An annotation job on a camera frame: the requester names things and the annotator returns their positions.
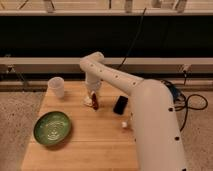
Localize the white plastic bottle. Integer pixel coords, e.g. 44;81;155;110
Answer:
121;121;130;129

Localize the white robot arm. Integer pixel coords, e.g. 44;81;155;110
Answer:
80;52;189;171

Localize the white sponge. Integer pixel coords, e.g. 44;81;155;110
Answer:
83;96;93;107

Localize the white plastic cup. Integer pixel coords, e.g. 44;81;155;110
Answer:
48;77;64;98

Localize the black rectangular block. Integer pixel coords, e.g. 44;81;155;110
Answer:
113;96;128;115

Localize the green bowl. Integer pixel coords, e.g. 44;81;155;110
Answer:
33;111;72;146

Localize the black cable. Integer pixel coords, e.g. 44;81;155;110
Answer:
116;7;148;71

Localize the wooden table board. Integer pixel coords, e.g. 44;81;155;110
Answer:
21;81;138;171

